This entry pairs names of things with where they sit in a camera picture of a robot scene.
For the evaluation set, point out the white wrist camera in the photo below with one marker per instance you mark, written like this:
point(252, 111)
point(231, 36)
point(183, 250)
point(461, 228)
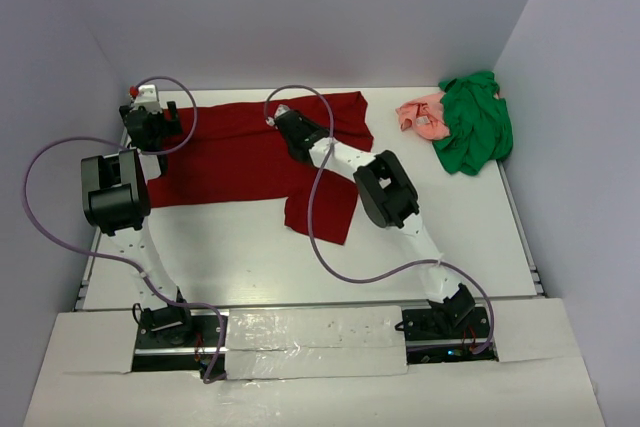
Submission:
point(279, 112)
point(145, 97)

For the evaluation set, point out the white taped cover plate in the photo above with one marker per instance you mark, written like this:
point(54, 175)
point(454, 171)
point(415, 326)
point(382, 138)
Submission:
point(283, 344)

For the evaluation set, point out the aluminium table frame rail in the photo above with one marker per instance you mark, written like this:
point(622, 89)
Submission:
point(533, 269)

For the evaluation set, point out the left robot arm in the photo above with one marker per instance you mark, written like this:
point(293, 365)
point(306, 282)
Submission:
point(116, 200)

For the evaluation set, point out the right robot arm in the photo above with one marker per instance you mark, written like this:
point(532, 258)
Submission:
point(390, 201)

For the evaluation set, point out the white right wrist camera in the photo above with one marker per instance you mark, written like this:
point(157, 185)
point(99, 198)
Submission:
point(279, 112)

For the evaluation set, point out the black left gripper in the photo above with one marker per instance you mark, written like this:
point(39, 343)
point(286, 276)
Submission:
point(170, 127)

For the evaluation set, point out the pink t shirt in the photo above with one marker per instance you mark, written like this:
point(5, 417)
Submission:
point(425, 119)

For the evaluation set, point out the green t shirt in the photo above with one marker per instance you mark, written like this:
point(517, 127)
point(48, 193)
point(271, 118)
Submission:
point(470, 160)

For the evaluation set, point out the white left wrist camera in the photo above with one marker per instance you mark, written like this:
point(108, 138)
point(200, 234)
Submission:
point(145, 97)

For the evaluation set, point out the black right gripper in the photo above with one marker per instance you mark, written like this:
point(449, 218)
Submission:
point(307, 122)

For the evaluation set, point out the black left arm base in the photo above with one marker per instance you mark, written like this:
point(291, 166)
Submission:
point(171, 339)

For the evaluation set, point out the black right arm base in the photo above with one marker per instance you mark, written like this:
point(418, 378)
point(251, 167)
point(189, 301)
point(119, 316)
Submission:
point(428, 343)

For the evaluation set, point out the red t shirt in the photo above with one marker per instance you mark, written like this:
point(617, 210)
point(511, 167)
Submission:
point(234, 156)

